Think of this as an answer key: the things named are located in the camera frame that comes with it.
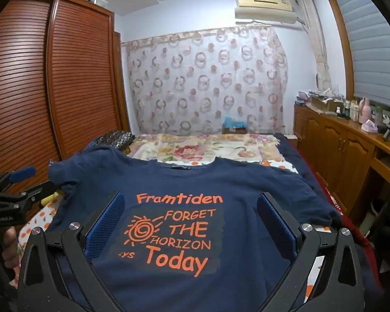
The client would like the circle-patterned sheer curtain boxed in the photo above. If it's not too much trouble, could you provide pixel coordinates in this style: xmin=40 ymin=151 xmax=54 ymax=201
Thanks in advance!
xmin=126 ymin=25 xmax=289 ymax=136

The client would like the beige wall air conditioner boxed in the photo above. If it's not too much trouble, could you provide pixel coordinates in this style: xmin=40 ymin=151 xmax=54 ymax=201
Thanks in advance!
xmin=235 ymin=0 xmax=298 ymax=25

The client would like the blue box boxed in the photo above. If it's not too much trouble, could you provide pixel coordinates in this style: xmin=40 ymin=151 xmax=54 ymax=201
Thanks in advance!
xmin=222 ymin=116 xmax=249 ymax=135

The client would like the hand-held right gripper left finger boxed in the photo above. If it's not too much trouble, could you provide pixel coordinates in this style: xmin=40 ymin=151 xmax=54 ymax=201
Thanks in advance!
xmin=18 ymin=191 xmax=126 ymax=312

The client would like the pink bottle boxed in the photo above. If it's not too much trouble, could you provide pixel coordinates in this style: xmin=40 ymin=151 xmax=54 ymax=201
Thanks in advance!
xmin=360 ymin=97 xmax=373 ymax=127

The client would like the wooden louvered wardrobe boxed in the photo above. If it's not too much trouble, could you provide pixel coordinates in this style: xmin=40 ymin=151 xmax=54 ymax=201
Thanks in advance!
xmin=0 ymin=0 xmax=131 ymax=186

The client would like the wooden sideboard cabinet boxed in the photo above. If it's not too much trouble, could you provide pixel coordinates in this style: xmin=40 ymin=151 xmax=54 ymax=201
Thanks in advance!
xmin=293 ymin=102 xmax=390 ymax=217

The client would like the dark blue blanket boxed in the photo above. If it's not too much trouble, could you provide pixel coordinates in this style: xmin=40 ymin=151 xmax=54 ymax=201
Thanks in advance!
xmin=273 ymin=133 xmax=345 ymax=223

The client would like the beige window curtain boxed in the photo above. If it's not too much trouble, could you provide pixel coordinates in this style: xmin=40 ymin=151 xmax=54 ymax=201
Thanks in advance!
xmin=295 ymin=0 xmax=333 ymax=92

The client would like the grey window blind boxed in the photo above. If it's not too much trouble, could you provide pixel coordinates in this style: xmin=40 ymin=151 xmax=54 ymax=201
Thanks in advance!
xmin=329 ymin=0 xmax=390 ymax=113

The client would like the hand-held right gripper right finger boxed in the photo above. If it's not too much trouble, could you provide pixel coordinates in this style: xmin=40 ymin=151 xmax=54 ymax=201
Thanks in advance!
xmin=257 ymin=192 xmax=365 ymax=312

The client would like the navy blue printed t-shirt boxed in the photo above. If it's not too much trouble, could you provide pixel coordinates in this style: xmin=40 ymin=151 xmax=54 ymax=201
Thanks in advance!
xmin=47 ymin=146 xmax=384 ymax=312

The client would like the floral blanket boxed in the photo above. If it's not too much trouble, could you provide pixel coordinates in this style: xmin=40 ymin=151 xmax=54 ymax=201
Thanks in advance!
xmin=126 ymin=133 xmax=287 ymax=167

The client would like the red bed cover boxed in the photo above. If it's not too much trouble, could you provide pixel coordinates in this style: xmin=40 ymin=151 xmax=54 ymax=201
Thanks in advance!
xmin=324 ymin=185 xmax=379 ymax=254

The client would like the orange-fruit print bed sheet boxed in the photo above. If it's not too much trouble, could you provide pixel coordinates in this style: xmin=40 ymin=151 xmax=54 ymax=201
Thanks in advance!
xmin=16 ymin=159 xmax=332 ymax=312

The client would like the person's left hand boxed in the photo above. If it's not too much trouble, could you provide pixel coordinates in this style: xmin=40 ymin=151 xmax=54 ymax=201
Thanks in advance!
xmin=0 ymin=227 xmax=21 ymax=268

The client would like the black circle-patterned folded cloth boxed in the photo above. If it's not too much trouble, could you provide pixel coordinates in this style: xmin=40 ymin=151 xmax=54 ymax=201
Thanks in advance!
xmin=90 ymin=130 xmax=136 ymax=154

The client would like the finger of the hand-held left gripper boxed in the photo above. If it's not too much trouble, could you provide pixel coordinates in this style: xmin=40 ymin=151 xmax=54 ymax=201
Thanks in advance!
xmin=16 ymin=181 xmax=58 ymax=203
xmin=0 ymin=165 xmax=37 ymax=186

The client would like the cardboard box of clutter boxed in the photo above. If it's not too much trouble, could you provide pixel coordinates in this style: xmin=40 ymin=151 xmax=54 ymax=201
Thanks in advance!
xmin=306 ymin=88 xmax=346 ymax=114

